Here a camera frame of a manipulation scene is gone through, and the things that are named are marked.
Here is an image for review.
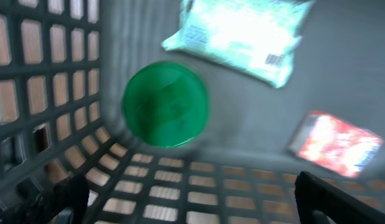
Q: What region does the red tissue pack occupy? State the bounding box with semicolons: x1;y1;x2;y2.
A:
288;111;384;179

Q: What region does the grey plastic basket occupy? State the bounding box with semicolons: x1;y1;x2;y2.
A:
0;0;385;223

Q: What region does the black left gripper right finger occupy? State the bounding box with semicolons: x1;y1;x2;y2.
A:
294;171;385;224

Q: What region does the green lid jar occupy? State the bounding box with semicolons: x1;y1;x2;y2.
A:
121;61;210;148

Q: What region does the light green wipes pack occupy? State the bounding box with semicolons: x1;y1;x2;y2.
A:
162;0;314;88

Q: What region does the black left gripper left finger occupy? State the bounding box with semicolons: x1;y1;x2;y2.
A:
0;174;90;224

